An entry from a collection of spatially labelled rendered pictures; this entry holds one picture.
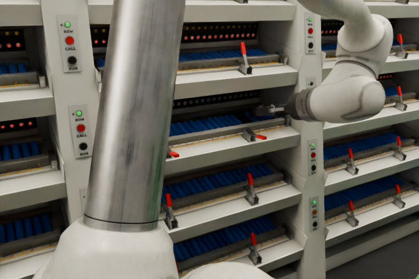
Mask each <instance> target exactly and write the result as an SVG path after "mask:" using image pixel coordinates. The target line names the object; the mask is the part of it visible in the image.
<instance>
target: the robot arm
mask: <svg viewBox="0 0 419 279"><path fill-rule="evenodd" d="M297 1H298V2H299V3H300V4H301V5H302V6H303V7H304V8H306V9H307V10H308V11H310V12H313V13H314V14H318V15H321V16H325V17H330V18H333V19H338V20H341V21H344V25H343V26H342V27H341V29H340V31H339V33H338V36H337V38H338V40H337V51H336V57H337V60H336V63H335V65H334V68H333V69H332V71H331V73H330V74H329V75H328V76H327V78H326V79H325V80H324V81H323V82H322V83H321V85H319V86H315V87H311V88H308V89H305V90H304V89H302V90H301V91H300V92H297V93H293V94H292V95H291V96H290V97H289V99H288V101H284V102H281V103H275V105H264V106H262V105H258V106H257V107H252V108H248V113H249V117H257V116H265V115H272V116H273V115H290V116H291V117H292V118H293V119H295V120H304V121H306V122H323V121H326V122H329V123H353V122H357V121H362V120H366V119H369V118H371V117H373V116H375V115H377V114H379V113H380V112H381V111H382V109H383V107H384V104H385V99H386V96H385V90H384V88H383V86H382V85H381V84H380V83H379V82H378V81H376V79H377V77H378V76H379V74H380V73H381V71H382V69H383V67H384V65H385V63H386V61H387V58H388V55H389V53H390V49H391V47H392V42H393V29H392V25H391V23H390V22H389V20H388V19H386V18H385V17H383V16H381V15H378V14H371V13H370V11H369V9H368V7H367V5H366V4H365V3H364V1H363V0H297ZM185 4H186V0H113V8H112V16H111V21H110V30H109V35H108V44H107V52H106V57H105V66H104V74H103V79H102V88H101V93H100V102H99V110H98V115H97V124H96V129H95V138H94V147H93V151H92V160H91V165H90V174H89V182H88V188H87V196H86V201H85V210H84V216H83V217H79V218H78V219H77V220H76V221H75V222H74V223H72V224H71V225H70V226H69V227H68V228H67V229H66V230H65V231H64V232H63V233H62V235H61V236H60V239H59V243H58V245H57V247H56V249H55V251H54V253H53V255H52V256H51V257H49V258H48V259H47V260H46V261H45V262H44V263H43V264H42V266H41V267H40V268H39V269H38V271H37V272H36V273H35V275H34V276H33V278H32V279H179V276H178V270H177V267H176V262H175V256H174V252H173V242H172V240H171V238H170V236H169V235H168V233H167V231H166V230H165V228H164V227H163V226H162V225H161V224H160V223H159V222H158V219H159V213H160V204H161V194H162V189H163V179H164V173H165V164H166V154H167V149H168V139H169V134H170V124H171V114H172V109H173V99H174V94H175V84H176V75H177V69H178V59H179V54H180V44H181V35H182V29H183V20H184V14H185ZM181 279H274V278H273V277H271V276H269V275H268V274H267V273H265V272H264V271H262V270H260V269H258V268H256V267H254V266H251V265H248V264H245V263H239V262H221V263H212V264H209V265H204V266H202V267H199V268H196V269H194V270H193V271H191V272H189V273H188V274H186V275H185V276H184V277H183V278H181Z"/></svg>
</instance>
